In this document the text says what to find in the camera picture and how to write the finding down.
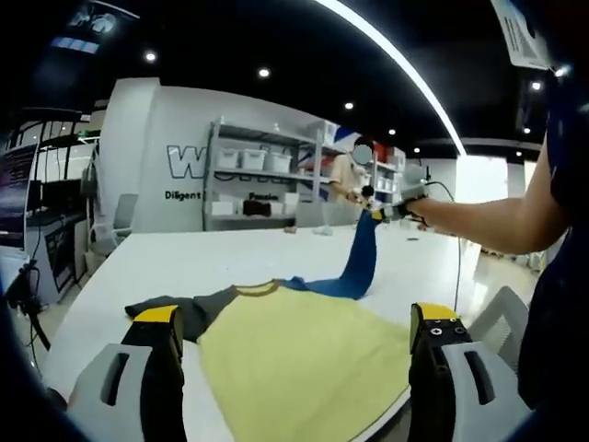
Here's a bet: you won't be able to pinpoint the black tripod stand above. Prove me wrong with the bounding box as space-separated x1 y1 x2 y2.
6 260 52 352

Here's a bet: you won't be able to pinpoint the shelving rack with white bins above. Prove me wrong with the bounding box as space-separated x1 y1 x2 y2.
367 146 409 206

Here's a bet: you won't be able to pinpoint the white ceiling vent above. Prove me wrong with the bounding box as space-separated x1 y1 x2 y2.
490 0 554 71

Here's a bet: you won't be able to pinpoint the ceiling spotlights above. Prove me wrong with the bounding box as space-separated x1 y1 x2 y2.
144 50 570 157

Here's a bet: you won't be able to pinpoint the dark cloth bundle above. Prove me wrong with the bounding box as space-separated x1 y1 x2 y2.
242 201 273 218

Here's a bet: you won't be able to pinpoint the black computer monitor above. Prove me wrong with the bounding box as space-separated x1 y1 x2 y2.
27 179 85 218

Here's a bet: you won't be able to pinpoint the yellow grey blue garment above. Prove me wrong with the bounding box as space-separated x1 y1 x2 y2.
124 206 415 442

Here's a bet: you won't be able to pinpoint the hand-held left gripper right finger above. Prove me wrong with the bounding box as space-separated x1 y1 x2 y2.
407 301 536 442

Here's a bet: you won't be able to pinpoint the white office chair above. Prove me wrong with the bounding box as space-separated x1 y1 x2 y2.
91 192 140 260

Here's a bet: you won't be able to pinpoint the white stand frame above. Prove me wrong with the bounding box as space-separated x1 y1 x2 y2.
82 137 119 246

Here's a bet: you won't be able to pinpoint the display screen with purple image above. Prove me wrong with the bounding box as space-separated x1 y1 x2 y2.
0 142 40 252

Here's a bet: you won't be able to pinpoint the grey metal shelving rack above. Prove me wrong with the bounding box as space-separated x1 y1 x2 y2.
202 117 333 232

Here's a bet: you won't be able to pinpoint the grey mesh office chair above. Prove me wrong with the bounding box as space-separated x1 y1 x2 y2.
467 285 533 375

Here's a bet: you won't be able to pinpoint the person's dark blue shirt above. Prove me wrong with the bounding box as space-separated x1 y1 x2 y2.
519 68 589 418

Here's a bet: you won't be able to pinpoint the dark office counter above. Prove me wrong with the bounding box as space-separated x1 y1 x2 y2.
25 211 94 297

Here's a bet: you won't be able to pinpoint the white storage bin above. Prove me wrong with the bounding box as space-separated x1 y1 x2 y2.
241 147 269 169
268 151 294 174
215 147 241 169

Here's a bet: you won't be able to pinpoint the light grey panel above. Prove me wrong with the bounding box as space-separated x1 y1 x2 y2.
296 202 361 228

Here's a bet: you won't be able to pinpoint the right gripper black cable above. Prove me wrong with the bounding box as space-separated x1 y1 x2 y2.
429 180 465 315

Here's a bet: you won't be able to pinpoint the ceiling light strip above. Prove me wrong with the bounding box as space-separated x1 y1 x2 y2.
317 0 467 157

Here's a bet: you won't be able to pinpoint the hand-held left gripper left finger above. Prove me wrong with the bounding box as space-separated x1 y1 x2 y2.
67 303 186 442

